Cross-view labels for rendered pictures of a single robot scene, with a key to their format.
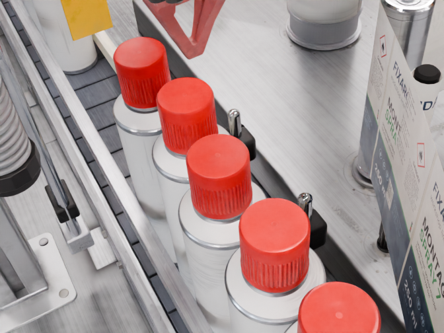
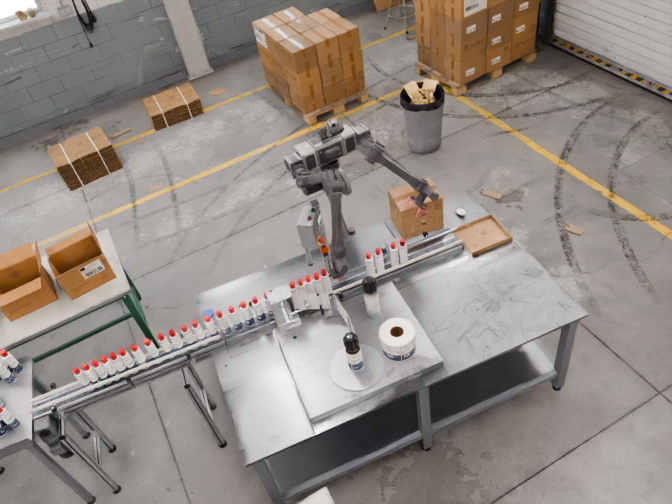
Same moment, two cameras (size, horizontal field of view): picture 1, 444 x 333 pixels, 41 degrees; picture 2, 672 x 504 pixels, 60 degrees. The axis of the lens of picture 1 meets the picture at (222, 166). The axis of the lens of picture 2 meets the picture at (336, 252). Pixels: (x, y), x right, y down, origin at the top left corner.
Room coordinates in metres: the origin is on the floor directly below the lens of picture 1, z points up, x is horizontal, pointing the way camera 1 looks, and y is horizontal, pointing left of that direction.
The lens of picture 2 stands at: (0.86, -2.37, 3.64)
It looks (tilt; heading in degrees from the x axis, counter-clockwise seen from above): 44 degrees down; 101
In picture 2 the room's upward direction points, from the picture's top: 12 degrees counter-clockwise
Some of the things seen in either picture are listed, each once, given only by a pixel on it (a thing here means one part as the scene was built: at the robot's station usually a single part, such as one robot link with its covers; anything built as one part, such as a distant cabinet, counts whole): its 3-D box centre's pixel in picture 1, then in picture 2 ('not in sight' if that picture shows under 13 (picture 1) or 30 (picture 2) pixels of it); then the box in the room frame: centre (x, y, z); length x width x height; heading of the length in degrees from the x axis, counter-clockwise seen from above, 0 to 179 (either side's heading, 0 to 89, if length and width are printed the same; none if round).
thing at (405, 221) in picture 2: not in sight; (415, 208); (0.90, 0.65, 0.99); 0.30 x 0.24 x 0.27; 19
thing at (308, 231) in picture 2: not in sight; (311, 227); (0.27, 0.12, 1.38); 0.17 x 0.10 x 0.19; 79
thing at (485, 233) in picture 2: not in sight; (481, 234); (1.32, 0.49, 0.85); 0.30 x 0.26 x 0.04; 24
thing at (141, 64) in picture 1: (162, 162); (326, 281); (0.30, 0.04, 0.98); 0.05 x 0.05 x 0.20
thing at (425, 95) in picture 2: not in sight; (424, 99); (1.08, 2.85, 0.50); 0.42 x 0.41 x 0.28; 30
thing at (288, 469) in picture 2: not in sight; (382, 344); (0.60, -0.04, 0.40); 2.04 x 1.25 x 0.81; 24
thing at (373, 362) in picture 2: not in sight; (356, 367); (0.49, -0.53, 0.89); 0.31 x 0.31 x 0.01
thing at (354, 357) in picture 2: not in sight; (353, 351); (0.49, -0.53, 1.04); 0.09 x 0.09 x 0.29
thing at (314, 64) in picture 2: not in sight; (309, 60); (-0.18, 4.08, 0.45); 1.20 x 0.84 x 0.89; 122
